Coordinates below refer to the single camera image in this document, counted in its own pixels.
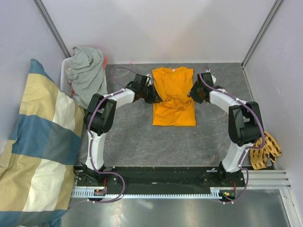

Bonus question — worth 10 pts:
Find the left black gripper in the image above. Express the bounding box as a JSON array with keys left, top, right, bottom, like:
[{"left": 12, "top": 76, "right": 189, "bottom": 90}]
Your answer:
[{"left": 140, "top": 84, "right": 162, "bottom": 105}]

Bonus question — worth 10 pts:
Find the orange t shirt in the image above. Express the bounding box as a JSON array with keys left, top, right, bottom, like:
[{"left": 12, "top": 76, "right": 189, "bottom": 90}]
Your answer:
[{"left": 152, "top": 66, "right": 196, "bottom": 127}]

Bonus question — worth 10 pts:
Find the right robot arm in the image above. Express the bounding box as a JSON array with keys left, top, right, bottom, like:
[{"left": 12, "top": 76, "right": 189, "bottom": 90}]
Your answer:
[{"left": 188, "top": 71, "right": 265, "bottom": 186}]

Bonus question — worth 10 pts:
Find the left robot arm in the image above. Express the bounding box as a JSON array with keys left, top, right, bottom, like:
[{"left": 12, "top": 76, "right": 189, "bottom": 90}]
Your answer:
[{"left": 84, "top": 74, "right": 162, "bottom": 186}]

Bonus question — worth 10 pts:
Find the pink red garment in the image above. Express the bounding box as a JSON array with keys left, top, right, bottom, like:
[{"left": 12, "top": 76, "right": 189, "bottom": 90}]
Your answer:
[{"left": 103, "top": 55, "right": 108, "bottom": 70}]

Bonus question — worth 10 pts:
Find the grey t shirt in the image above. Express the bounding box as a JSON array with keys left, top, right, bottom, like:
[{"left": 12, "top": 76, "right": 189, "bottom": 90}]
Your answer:
[{"left": 67, "top": 46, "right": 107, "bottom": 109}]

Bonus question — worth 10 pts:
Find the white plastic basket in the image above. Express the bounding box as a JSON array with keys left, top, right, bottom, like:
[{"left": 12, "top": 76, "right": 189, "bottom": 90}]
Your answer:
[{"left": 60, "top": 57, "right": 72, "bottom": 97}]

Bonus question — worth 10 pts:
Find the blue yellow striped pillow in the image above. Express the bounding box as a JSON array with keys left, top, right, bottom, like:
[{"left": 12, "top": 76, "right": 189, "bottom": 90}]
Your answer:
[{"left": 0, "top": 59, "right": 84, "bottom": 227}]

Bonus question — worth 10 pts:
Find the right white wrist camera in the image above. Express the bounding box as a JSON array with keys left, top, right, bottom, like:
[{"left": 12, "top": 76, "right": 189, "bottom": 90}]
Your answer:
[{"left": 205, "top": 67, "right": 217, "bottom": 84}]

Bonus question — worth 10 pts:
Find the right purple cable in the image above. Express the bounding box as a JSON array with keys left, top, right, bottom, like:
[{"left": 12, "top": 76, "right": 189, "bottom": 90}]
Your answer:
[{"left": 198, "top": 67, "right": 265, "bottom": 205}]

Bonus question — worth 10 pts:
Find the slotted cable duct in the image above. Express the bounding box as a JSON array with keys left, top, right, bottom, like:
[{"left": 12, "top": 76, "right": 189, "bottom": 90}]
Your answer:
[{"left": 71, "top": 186, "right": 235, "bottom": 199}]

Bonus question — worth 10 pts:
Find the aluminium rail profile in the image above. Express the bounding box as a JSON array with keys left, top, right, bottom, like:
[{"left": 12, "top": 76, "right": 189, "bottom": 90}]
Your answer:
[{"left": 247, "top": 170, "right": 292, "bottom": 190}]

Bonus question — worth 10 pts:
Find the right aluminium frame post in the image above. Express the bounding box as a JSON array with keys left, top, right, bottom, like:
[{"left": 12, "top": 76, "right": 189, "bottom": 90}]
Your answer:
[{"left": 241, "top": 0, "right": 284, "bottom": 69}]

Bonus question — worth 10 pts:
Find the aluminium frame post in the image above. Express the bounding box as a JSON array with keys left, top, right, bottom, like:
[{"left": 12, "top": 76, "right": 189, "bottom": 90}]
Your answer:
[
  {"left": 241, "top": 0, "right": 284, "bottom": 69},
  {"left": 33, "top": 0, "right": 71, "bottom": 58}
]

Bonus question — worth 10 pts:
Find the left aluminium frame post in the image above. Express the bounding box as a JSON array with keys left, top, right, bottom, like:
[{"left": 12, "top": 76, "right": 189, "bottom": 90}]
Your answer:
[{"left": 33, "top": 0, "right": 71, "bottom": 58}]

